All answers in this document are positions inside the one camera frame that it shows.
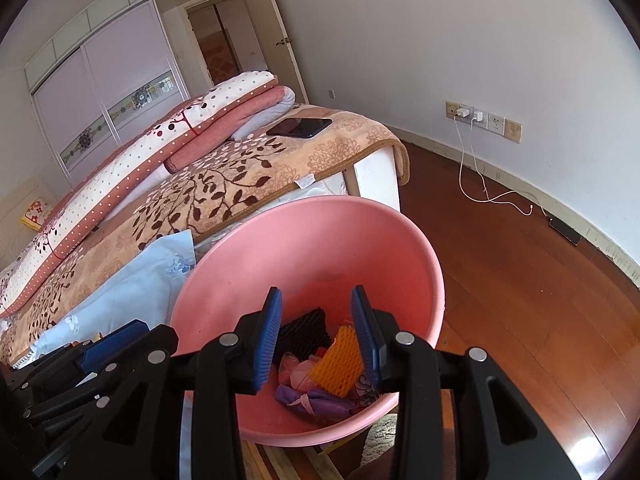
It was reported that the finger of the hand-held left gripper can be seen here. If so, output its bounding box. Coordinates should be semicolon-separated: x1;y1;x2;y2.
20;324;180;442
30;319;149;376

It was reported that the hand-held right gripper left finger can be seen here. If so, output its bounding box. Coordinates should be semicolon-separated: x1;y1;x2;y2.
32;286;284;480

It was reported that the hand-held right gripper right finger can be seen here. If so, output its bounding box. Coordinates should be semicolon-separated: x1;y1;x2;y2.
350;285;583;480

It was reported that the black foam fruit net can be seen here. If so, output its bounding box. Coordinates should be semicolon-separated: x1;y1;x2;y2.
272;307;333;366

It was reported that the pink cloth scrap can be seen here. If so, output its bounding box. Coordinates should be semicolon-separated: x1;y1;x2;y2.
277;352;321;391

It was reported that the purple cloth scrap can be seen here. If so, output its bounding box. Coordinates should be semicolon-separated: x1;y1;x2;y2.
274;384;353;423

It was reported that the pink plastic basin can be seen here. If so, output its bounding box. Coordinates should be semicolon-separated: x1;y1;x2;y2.
170;195;446;448

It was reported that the orange foam fruit net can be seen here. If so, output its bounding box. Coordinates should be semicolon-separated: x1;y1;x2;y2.
307;325;366;401

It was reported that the light blue cloth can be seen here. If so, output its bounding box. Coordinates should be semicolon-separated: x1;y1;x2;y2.
30;229;198;361

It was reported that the floral fabric scrap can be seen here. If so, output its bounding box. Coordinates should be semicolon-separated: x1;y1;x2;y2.
350;377;388;405

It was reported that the grey rug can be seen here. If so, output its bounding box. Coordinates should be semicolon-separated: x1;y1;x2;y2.
360;412;398;466

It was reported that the wooden stool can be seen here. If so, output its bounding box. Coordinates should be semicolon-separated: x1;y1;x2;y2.
245;440;333;480

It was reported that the white mattress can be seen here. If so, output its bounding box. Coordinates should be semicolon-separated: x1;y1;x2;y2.
250;174;351;211

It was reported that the yellow patterned pillow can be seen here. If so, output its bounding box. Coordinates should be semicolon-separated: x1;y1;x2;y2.
20;199;55;231

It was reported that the white bed headboard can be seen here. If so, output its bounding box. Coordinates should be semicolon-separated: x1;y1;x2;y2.
0;175;56;271

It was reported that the white bed footboard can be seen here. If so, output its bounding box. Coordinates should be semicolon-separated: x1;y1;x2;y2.
345;147;402;213

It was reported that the beige leaf-print blanket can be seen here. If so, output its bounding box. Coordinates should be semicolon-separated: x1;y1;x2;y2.
0;104;411;366

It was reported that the polka-dot quilt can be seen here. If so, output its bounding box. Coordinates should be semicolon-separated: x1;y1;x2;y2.
0;71;278;318

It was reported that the black smartphone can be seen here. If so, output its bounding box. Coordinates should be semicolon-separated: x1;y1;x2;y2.
266;116;333;140

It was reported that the grey folded sheet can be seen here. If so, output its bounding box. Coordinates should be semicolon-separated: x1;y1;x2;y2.
231;87;297;142

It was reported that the pink folded blanket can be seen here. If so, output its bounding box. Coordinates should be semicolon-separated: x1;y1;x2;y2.
164;85;297;173

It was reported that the dark phone on floor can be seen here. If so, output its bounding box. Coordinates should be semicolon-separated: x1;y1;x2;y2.
548;215;583;246

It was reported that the white sliding-door wardrobe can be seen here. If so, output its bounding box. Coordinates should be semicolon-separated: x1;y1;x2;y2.
22;0;191;186

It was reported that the white room door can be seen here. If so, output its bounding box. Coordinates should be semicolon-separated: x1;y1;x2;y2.
260;0;309;106

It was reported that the white charging cable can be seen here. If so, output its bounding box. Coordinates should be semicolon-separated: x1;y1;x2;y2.
470;124;535;217
454;117;523;206

